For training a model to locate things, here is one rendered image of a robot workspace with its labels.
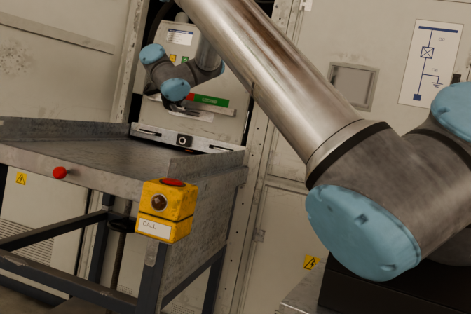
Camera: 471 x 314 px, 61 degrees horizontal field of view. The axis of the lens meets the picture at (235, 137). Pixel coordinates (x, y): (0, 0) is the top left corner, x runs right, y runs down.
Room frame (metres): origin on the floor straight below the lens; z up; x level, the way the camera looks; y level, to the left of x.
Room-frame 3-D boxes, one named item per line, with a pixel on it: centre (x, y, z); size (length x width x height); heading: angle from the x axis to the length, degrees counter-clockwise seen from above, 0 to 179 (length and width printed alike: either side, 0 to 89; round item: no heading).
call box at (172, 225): (0.73, 0.10, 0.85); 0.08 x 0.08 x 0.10; 74
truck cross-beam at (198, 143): (1.73, 0.20, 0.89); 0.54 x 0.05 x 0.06; 74
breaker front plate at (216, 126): (1.71, 0.21, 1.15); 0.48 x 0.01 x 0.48; 74
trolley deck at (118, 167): (1.35, 0.32, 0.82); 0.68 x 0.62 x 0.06; 164
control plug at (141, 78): (1.71, 0.43, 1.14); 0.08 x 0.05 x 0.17; 164
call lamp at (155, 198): (0.69, 0.11, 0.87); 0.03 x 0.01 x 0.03; 74
